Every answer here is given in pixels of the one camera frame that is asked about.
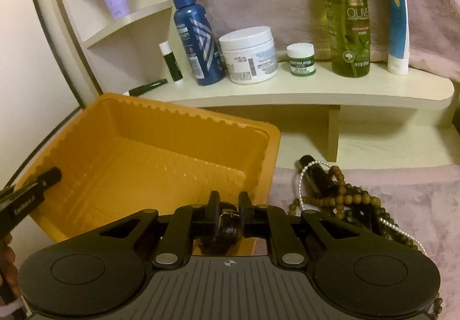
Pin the green oil bottle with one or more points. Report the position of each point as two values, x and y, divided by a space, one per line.
345 18

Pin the blue spray bottle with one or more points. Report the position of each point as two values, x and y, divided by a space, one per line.
197 50

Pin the green white lip balm stick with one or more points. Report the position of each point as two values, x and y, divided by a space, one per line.
171 64

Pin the small dark packet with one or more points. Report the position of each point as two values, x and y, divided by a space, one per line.
148 87

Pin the black oval pendant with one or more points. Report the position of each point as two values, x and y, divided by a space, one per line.
312 176

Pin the person's left hand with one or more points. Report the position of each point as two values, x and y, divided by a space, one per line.
8 262

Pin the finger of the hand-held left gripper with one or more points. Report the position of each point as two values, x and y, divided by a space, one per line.
48 178

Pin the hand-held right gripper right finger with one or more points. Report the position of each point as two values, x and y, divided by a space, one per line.
241 214

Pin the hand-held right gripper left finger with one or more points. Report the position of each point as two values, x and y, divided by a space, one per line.
217 214

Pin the white cream jar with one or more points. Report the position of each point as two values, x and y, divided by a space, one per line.
248 53

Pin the small green white jar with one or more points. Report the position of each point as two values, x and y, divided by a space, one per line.
302 61

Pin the yellow plastic tray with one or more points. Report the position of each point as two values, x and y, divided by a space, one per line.
143 169

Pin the blue white tube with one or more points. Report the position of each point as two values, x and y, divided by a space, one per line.
397 25

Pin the cream wooden shelf unit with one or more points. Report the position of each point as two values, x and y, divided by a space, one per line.
287 91

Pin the black watch with gold buckle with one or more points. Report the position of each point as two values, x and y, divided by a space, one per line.
227 224

